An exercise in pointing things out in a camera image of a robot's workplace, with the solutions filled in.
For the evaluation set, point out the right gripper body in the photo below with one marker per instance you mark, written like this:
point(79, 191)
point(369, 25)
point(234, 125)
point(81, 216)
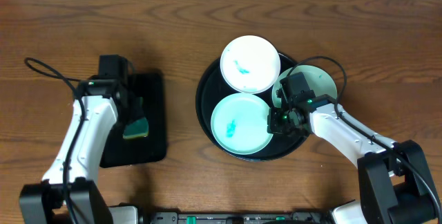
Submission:
point(280, 122)

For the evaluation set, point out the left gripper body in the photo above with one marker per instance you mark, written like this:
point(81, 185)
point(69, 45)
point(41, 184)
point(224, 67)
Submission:
point(135, 110)

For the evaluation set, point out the green yellow sponge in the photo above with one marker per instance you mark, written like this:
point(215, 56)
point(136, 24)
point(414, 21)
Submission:
point(137, 129)

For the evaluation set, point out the mint plate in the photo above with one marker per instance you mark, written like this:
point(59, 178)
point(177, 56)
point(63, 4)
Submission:
point(239, 124)
point(318, 80)

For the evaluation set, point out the mint plate front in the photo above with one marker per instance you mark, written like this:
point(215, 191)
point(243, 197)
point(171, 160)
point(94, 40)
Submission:
point(239, 124)

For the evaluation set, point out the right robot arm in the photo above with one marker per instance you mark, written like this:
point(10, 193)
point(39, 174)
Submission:
point(395, 182)

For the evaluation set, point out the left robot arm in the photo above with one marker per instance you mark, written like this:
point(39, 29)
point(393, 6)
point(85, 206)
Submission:
point(70, 181)

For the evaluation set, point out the black rectangular tray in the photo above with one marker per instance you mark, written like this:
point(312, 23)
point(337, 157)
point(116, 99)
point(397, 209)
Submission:
point(148, 103)

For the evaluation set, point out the round black tray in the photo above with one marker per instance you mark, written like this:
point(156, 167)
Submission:
point(211, 89)

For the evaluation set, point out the white plate with stain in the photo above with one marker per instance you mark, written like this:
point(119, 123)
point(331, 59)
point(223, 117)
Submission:
point(250, 64)

